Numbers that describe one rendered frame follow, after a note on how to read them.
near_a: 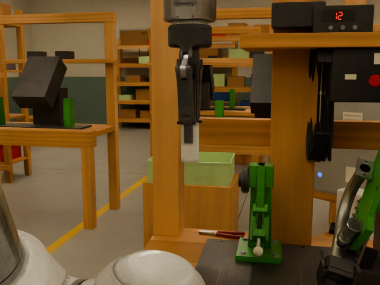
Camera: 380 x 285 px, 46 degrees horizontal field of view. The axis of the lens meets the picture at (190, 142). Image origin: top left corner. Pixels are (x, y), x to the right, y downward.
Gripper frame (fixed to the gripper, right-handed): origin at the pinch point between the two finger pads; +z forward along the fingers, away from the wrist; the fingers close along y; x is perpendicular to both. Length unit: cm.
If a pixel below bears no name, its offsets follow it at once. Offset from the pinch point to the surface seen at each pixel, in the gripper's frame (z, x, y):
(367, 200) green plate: 18, 37, -33
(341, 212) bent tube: 24, 32, -42
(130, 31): -104, -353, -1040
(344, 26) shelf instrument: -24, 32, -56
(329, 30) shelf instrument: -23, 29, -57
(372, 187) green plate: 15, 38, -33
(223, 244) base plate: 41, 0, -57
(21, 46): -42, -317, -474
